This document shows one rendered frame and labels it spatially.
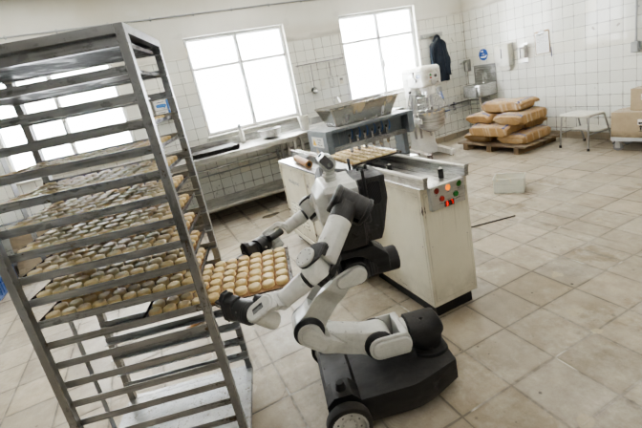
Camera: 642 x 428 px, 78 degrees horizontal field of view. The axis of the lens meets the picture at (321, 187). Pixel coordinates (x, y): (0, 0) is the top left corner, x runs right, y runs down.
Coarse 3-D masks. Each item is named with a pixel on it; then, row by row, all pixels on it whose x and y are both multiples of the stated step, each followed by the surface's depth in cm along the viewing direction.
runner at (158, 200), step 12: (120, 204) 141; (132, 204) 141; (144, 204) 142; (72, 216) 139; (84, 216) 140; (96, 216) 140; (12, 228) 137; (24, 228) 138; (36, 228) 138; (48, 228) 139
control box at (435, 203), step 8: (440, 184) 222; (456, 184) 226; (432, 192) 220; (440, 192) 222; (448, 192) 224; (464, 192) 230; (432, 200) 221; (448, 200) 225; (456, 200) 228; (432, 208) 222; (440, 208) 224
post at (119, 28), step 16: (128, 48) 127; (128, 64) 128; (144, 96) 131; (144, 112) 132; (160, 144) 137; (160, 160) 136; (160, 176) 137; (176, 192) 142; (176, 208) 141; (176, 224) 142; (192, 256) 146; (192, 272) 147; (208, 304) 151; (208, 320) 153; (224, 352) 158; (224, 368) 159; (240, 400) 166; (240, 416) 165
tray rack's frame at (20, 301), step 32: (64, 32) 123; (96, 32) 124; (128, 32) 129; (32, 128) 171; (0, 160) 149; (0, 256) 136; (32, 320) 144; (64, 384) 153; (96, 384) 178; (192, 384) 208; (128, 416) 195; (160, 416) 191; (192, 416) 187; (224, 416) 183
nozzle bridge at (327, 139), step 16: (400, 112) 289; (320, 128) 291; (336, 128) 273; (352, 128) 274; (368, 128) 289; (384, 128) 294; (400, 128) 300; (320, 144) 279; (336, 144) 281; (352, 144) 280; (400, 144) 311
